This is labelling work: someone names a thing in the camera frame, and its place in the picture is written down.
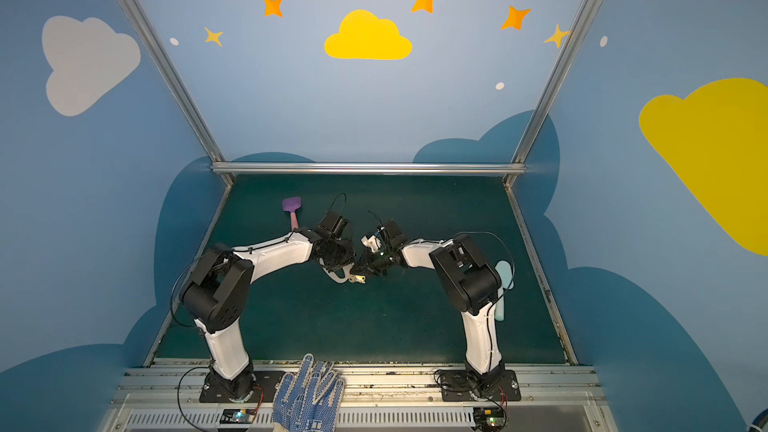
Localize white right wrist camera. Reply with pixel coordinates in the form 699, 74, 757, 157
361, 235, 382, 254

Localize aluminium right frame post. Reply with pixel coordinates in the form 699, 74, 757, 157
503, 0, 603, 192

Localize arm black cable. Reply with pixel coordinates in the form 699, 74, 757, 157
367, 211, 517, 301
170, 193, 348, 432

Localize purple spade pink handle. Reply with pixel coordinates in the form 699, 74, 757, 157
282, 196, 302, 230

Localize left green circuit board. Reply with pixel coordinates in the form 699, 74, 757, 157
219, 409, 256, 425

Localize aluminium frame post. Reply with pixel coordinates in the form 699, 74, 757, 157
503, 0, 603, 192
117, 0, 225, 165

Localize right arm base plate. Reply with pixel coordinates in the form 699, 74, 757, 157
433, 365, 522, 403

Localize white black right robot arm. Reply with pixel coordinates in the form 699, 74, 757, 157
350, 220, 505, 397

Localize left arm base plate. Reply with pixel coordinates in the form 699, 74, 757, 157
199, 369, 285, 404

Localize aluminium left frame post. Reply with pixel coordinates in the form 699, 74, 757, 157
117, 0, 225, 165

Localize blue dotted work gloves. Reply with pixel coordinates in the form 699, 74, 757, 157
272, 353, 346, 432

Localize aluminium back frame rail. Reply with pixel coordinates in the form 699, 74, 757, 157
212, 162, 526, 176

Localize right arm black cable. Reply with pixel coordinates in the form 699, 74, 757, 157
367, 211, 517, 301

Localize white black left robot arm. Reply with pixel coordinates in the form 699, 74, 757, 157
179, 211, 354, 403

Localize silver perforated metal plate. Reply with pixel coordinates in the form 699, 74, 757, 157
321, 262, 354, 284

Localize right green circuit board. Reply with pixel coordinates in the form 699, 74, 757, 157
472, 408, 507, 432

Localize green circuit board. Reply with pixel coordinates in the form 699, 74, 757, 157
472, 408, 507, 432
219, 409, 256, 425

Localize light blue handle tool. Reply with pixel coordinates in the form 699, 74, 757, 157
494, 261, 514, 322

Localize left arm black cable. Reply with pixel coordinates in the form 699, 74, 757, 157
170, 193, 348, 432

